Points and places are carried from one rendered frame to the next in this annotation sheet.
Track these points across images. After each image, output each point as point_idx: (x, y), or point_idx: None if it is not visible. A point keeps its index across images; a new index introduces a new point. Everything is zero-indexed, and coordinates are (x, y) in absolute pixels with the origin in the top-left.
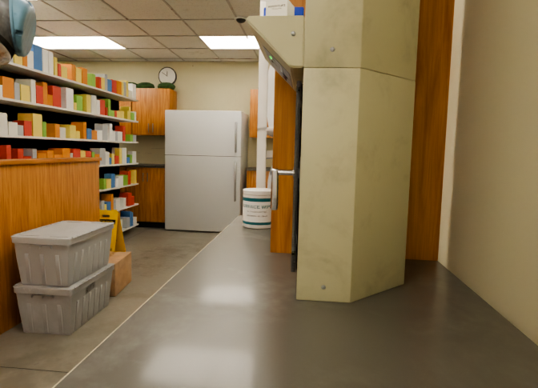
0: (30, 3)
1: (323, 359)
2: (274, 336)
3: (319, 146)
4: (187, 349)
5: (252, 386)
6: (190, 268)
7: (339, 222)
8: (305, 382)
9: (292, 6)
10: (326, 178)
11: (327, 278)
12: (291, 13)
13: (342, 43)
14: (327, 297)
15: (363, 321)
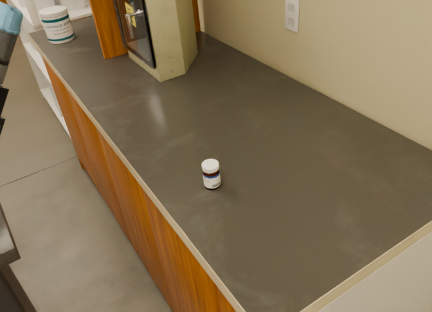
0: None
1: (201, 101)
2: (173, 101)
3: None
4: (148, 121)
5: (188, 119)
6: (78, 89)
7: (173, 35)
8: (204, 110)
9: None
10: (162, 13)
11: (172, 66)
12: None
13: None
14: (174, 75)
15: (198, 80)
